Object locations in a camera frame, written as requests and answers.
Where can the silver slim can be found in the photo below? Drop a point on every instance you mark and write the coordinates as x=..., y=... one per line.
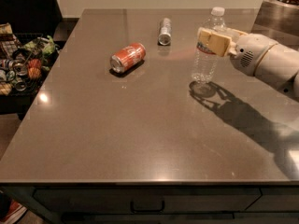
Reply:
x=165, y=30

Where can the orange soda can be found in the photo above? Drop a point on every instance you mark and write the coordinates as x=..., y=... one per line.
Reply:
x=126, y=58

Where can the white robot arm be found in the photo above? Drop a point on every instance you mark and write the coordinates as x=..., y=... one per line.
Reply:
x=279, y=69

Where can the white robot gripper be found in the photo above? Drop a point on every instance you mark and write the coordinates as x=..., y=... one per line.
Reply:
x=249, y=54

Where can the red white item on floor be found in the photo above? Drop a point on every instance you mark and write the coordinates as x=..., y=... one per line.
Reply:
x=11, y=212

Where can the black wire basket of cans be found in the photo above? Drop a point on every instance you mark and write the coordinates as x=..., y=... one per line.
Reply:
x=25, y=61

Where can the clear plastic water bottle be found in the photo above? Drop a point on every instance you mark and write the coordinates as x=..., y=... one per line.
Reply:
x=205, y=60

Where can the dark cabinet drawer handle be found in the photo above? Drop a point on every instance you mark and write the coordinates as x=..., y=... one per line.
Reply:
x=147, y=206

